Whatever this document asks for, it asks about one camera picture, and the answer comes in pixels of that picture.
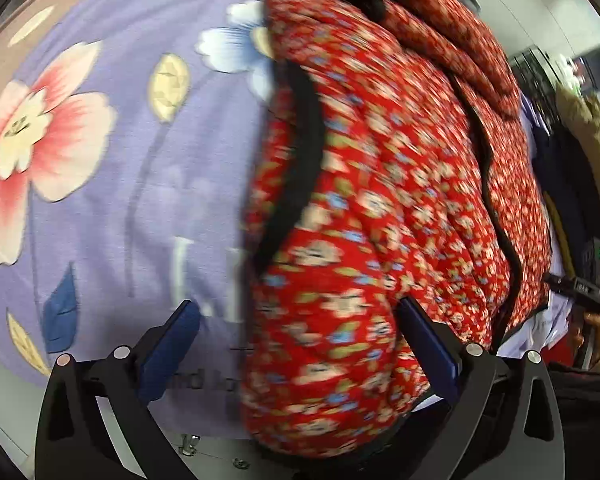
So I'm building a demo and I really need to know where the beige puffer jacket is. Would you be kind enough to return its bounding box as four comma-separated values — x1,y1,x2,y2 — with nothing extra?
555,82,600,241

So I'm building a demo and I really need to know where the purple floral bed sheet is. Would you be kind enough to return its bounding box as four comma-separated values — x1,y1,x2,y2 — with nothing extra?
0,0,576,441

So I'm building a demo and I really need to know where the black metal rack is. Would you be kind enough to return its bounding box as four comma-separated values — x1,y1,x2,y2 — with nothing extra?
510,45,576,101

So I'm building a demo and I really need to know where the dark navy garment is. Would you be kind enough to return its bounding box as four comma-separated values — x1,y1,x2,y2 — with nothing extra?
530,125,600,281

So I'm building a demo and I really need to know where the red floral quilted jacket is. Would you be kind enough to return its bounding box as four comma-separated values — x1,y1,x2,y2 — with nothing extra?
237,0,553,463

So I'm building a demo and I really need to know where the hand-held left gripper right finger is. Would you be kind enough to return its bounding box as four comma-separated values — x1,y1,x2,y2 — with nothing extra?
397,296,566,480

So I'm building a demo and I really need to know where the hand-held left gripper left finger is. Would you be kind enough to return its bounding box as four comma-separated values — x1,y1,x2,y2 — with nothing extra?
35,300,203,480

